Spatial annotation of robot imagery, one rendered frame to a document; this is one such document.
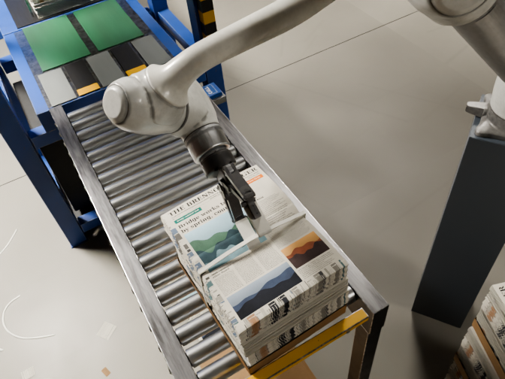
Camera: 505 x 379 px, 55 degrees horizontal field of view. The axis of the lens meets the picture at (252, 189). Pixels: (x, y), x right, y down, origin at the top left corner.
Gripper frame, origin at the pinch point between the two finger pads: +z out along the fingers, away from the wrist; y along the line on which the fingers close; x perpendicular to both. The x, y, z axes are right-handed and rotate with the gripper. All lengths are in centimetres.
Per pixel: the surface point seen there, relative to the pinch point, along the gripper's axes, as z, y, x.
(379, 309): 28.4, 19.0, -23.3
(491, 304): 41, 16, -49
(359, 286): 21.5, 22.5, -23.2
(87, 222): -59, 140, 37
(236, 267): 3.2, 6.3, 6.1
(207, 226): -8.9, 12.0, 6.8
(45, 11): -156, 113, 12
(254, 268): 5.3, 5.1, 2.8
